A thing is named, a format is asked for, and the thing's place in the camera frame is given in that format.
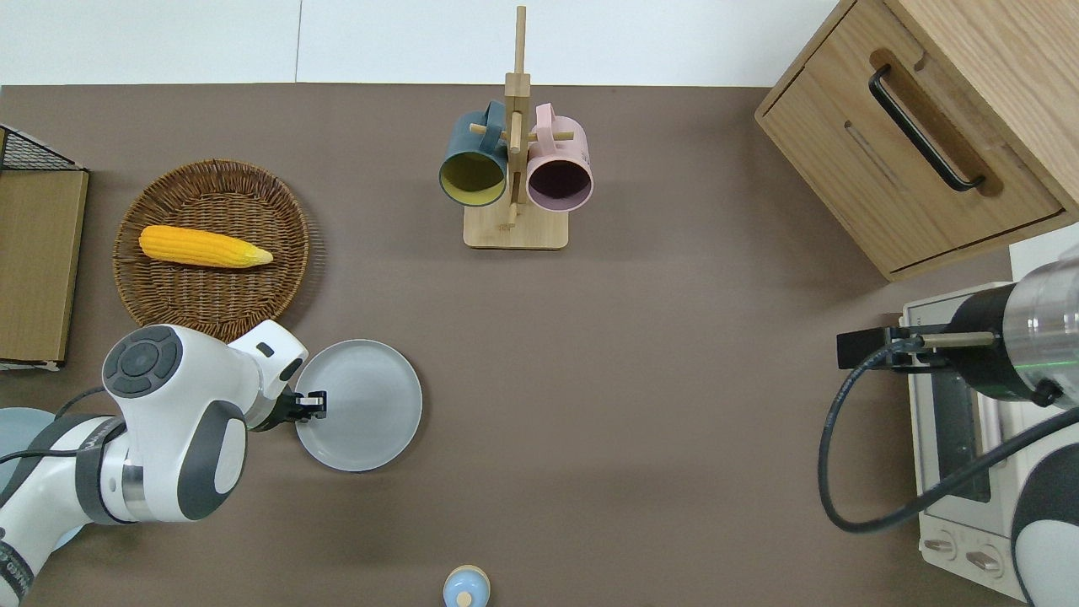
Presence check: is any black drawer handle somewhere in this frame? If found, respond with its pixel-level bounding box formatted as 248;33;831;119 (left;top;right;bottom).
868;65;985;193

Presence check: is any brown wicker basket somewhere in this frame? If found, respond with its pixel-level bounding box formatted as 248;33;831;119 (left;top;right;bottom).
112;158;313;342

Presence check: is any blue dome bell wooden base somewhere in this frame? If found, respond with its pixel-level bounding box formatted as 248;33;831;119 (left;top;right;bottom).
443;565;491;607

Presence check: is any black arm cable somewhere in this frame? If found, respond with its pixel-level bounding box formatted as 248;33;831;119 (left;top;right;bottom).
0;386;109;466
818;337;1079;534

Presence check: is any pink mug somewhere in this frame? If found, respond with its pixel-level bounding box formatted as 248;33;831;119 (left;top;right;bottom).
526;103;594;213

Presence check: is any black wire basket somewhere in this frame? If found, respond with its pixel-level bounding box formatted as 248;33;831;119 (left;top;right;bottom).
0;125;85;174

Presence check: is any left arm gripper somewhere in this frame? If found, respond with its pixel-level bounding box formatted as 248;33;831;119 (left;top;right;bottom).
229;320;328;427

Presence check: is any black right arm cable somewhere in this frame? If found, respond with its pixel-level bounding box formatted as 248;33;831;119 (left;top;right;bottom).
818;337;1079;534

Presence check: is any wooden mug stand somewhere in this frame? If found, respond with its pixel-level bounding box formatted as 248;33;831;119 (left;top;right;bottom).
464;7;570;250

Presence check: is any grid patterned box wooden top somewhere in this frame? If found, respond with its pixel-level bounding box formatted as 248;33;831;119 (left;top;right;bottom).
0;167;90;372

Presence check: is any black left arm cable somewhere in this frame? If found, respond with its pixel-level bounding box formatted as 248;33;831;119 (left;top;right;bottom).
0;386;109;466

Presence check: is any white toaster oven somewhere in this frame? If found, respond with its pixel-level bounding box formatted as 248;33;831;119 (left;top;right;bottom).
900;282;1079;604

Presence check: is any gray round plate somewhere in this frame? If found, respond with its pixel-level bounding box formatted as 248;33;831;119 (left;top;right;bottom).
293;339;423;473

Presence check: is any yellow corn cob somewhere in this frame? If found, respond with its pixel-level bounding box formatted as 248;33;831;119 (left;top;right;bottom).
139;225;275;270

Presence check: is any brown table mat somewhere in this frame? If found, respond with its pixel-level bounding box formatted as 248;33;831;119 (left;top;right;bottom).
0;83;1079;607

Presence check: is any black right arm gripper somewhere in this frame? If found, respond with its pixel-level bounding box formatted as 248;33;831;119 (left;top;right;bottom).
837;325;953;372

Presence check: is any wooden drawer cabinet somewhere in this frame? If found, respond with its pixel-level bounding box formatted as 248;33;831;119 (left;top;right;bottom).
754;0;1079;283

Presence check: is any light blue plate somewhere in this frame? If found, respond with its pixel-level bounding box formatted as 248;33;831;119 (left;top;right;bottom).
0;407;85;549

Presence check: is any dark teal mug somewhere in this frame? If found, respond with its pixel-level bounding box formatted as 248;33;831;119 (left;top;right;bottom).
438;101;511;208

